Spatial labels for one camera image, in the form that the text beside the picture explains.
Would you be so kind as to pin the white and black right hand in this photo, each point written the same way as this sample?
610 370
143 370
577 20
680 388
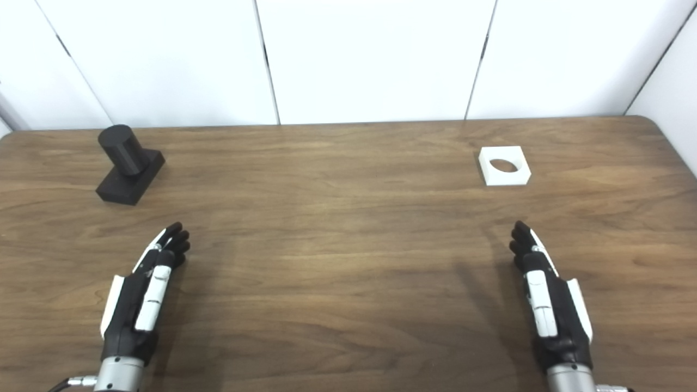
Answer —
563 316

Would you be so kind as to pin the white square piece with hole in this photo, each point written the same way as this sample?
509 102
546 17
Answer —
493 175

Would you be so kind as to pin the black peg with square base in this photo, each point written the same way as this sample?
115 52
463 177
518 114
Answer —
126 163

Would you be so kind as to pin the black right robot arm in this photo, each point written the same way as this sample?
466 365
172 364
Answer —
569 379

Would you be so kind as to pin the white and black left hand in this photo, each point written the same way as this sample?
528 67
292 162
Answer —
126 305

